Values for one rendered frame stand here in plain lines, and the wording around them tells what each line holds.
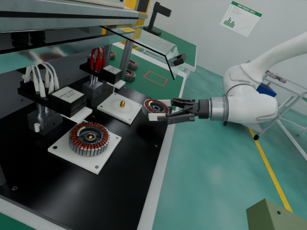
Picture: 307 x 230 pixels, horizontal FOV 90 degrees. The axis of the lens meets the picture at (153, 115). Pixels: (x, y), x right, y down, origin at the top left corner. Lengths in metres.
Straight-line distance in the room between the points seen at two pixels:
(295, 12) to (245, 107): 5.61
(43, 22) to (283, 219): 0.74
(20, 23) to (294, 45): 0.65
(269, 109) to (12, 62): 0.64
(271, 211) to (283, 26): 5.69
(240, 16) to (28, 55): 5.58
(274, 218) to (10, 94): 0.82
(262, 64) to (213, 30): 4.99
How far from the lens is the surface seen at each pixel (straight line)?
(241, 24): 5.75
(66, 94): 0.45
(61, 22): 0.40
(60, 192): 0.45
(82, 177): 0.47
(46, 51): 0.38
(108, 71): 0.62
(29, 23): 0.35
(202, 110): 0.58
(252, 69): 0.69
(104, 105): 0.67
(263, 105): 0.60
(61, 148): 0.50
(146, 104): 0.61
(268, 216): 0.61
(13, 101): 0.62
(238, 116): 0.59
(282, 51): 0.66
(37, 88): 0.49
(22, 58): 0.35
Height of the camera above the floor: 1.18
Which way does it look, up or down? 34 degrees down
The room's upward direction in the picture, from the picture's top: 25 degrees clockwise
